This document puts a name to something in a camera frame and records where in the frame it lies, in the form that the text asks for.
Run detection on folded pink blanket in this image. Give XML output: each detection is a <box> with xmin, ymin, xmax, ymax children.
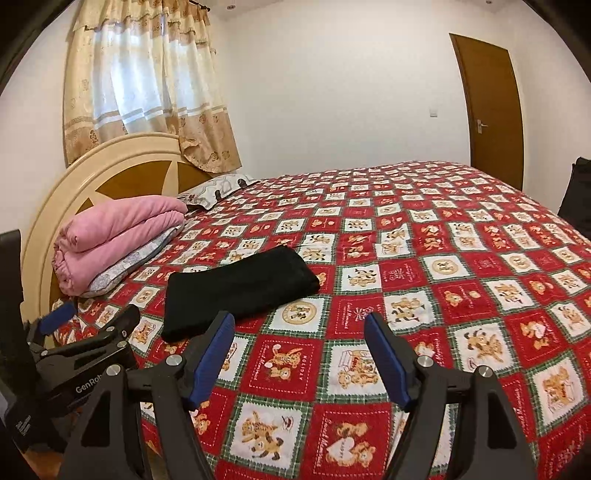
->
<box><xmin>52</xmin><ymin>194</ymin><xmax>188</xmax><ymax>297</ymax></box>

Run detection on white grey patterned pillow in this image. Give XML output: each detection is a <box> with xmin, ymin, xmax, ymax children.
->
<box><xmin>177</xmin><ymin>172</ymin><xmax>257</xmax><ymax>211</ymax></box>

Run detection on brown wooden door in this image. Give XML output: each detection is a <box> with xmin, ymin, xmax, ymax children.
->
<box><xmin>449</xmin><ymin>32</ymin><xmax>525</xmax><ymax>191</ymax></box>

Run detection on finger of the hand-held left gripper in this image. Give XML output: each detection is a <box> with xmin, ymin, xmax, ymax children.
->
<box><xmin>25</xmin><ymin>301</ymin><xmax>78</xmax><ymax>354</ymax></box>
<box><xmin>41</xmin><ymin>304</ymin><xmax>142</xmax><ymax>365</ymax></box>

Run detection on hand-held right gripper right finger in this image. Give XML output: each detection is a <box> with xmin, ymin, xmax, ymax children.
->
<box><xmin>363</xmin><ymin>312</ymin><xmax>539</xmax><ymax>480</ymax></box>

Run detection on red checked bear-print bedspread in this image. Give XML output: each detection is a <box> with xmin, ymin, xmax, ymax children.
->
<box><xmin>51</xmin><ymin>159</ymin><xmax>591</xmax><ymax>480</ymax></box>

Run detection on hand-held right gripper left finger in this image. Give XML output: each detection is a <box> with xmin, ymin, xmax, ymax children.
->
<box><xmin>64</xmin><ymin>310</ymin><xmax>236</xmax><ymax>480</ymax></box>

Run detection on black pants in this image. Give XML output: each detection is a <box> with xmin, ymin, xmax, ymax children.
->
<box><xmin>161</xmin><ymin>245</ymin><xmax>322</xmax><ymax>343</ymax></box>

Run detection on cream and wood headboard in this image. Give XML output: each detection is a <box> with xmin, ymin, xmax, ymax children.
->
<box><xmin>21</xmin><ymin>131</ymin><xmax>214</xmax><ymax>317</ymax></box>

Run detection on beige patterned curtain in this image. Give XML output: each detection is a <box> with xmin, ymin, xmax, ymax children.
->
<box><xmin>62</xmin><ymin>0</ymin><xmax>243</xmax><ymax>175</ymax></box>

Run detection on black suitcase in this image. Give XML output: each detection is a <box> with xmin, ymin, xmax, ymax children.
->
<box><xmin>557</xmin><ymin>157</ymin><xmax>591</xmax><ymax>232</ymax></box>

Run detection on pale floral pillow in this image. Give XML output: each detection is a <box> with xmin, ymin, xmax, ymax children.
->
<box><xmin>82</xmin><ymin>223</ymin><xmax>186</xmax><ymax>299</ymax></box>

